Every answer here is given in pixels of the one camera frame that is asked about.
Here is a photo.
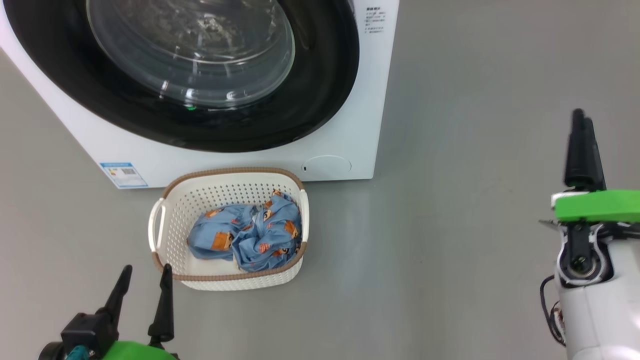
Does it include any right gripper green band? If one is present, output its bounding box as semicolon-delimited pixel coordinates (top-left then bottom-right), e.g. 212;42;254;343
551;108;640;223

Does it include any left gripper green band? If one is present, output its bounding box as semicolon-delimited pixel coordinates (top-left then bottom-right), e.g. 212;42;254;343
96;263;181;360

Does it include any blue cartoon print garment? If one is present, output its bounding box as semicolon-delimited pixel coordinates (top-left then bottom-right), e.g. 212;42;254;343
187;189;304;273

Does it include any black ring glass washer door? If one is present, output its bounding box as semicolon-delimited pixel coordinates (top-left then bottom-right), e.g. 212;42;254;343
2;0;361;153

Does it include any cream perforated laundry basket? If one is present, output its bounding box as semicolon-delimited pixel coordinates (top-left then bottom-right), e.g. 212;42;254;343
148;167;310;292

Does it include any white front-load washing machine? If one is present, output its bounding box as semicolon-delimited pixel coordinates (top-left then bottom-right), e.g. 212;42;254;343
0;0;401;190

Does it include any blue energy label sticker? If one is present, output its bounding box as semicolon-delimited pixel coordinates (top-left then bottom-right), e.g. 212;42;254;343
99;161;149;189

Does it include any round white filter cover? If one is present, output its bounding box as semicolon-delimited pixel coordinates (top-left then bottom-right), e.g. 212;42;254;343
301;155;352;176

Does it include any printed text sticker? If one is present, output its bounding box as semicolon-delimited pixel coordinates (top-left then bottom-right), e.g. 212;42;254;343
365;6;386;37

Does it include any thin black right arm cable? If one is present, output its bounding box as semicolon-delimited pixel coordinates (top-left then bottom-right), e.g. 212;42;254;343
539;275;567;347

